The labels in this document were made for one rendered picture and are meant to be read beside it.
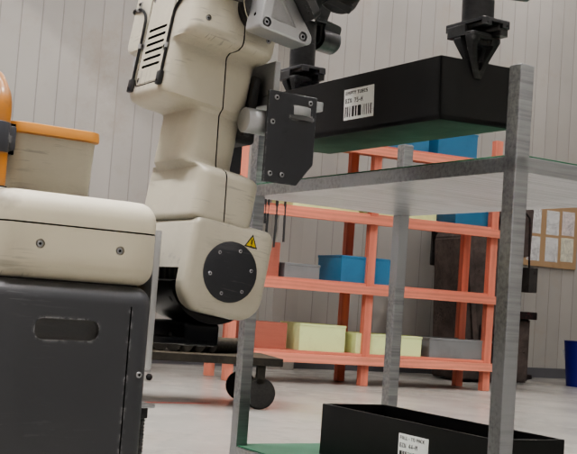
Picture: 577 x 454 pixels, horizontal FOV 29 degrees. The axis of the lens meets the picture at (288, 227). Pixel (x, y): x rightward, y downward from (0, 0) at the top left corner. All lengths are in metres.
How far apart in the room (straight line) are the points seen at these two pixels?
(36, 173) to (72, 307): 0.26
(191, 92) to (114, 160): 8.98
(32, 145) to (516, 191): 0.77
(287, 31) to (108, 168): 9.07
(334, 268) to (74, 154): 8.16
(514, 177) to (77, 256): 0.72
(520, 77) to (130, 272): 0.72
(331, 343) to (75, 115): 3.31
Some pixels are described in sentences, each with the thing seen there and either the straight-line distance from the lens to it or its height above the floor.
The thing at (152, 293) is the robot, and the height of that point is 0.68.
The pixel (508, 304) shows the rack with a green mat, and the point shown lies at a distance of 1.82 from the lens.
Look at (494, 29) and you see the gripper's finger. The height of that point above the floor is 1.18.
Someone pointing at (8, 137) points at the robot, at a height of 0.89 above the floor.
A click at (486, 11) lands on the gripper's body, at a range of 1.99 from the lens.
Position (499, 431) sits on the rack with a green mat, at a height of 0.50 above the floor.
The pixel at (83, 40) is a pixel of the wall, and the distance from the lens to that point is 10.91.
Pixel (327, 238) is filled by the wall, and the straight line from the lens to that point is 11.93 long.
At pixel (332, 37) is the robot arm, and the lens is 2.50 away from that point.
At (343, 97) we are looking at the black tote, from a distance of 2.16.
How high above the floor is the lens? 0.68
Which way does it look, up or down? 4 degrees up
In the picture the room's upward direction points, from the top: 4 degrees clockwise
